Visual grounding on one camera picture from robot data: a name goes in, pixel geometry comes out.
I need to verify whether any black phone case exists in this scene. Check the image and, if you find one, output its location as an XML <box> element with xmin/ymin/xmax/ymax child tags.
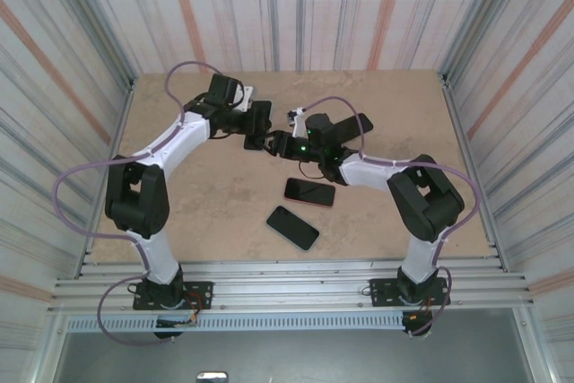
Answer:
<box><xmin>334</xmin><ymin>112</ymin><xmax>375</xmax><ymax>140</ymax></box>

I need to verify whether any pink phone case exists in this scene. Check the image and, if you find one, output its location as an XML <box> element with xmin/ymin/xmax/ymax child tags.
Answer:
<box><xmin>283</xmin><ymin>177</ymin><xmax>336</xmax><ymax>210</ymax></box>

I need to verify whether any aluminium rail frame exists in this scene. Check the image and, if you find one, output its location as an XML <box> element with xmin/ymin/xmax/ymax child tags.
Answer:
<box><xmin>47</xmin><ymin>258</ymin><xmax>537</xmax><ymax>318</ymax></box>

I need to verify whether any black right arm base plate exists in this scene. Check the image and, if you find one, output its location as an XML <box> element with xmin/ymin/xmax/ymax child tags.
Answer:
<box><xmin>368</xmin><ymin>277</ymin><xmax>451</xmax><ymax>309</ymax></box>

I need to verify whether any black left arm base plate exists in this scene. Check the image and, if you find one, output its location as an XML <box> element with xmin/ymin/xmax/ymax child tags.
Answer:
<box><xmin>132</xmin><ymin>281</ymin><xmax>214</xmax><ymax>312</ymax></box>

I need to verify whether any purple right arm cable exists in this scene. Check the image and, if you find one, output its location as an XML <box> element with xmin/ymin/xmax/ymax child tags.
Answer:
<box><xmin>293</xmin><ymin>95</ymin><xmax>483</xmax><ymax>338</ymax></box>

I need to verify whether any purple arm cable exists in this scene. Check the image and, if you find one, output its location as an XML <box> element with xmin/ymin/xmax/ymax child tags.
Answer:
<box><xmin>52</xmin><ymin>61</ymin><xmax>225</xmax><ymax>347</ymax></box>
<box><xmin>293</xmin><ymin>95</ymin><xmax>483</xmax><ymax>338</ymax></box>

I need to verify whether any grey slotted cable duct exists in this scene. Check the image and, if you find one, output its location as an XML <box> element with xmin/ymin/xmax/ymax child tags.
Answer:
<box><xmin>65</xmin><ymin>313</ymin><xmax>404</xmax><ymax>333</ymax></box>

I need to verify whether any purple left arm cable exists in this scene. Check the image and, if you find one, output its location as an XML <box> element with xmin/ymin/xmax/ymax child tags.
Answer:
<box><xmin>52</xmin><ymin>61</ymin><xmax>225</xmax><ymax>347</ymax></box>

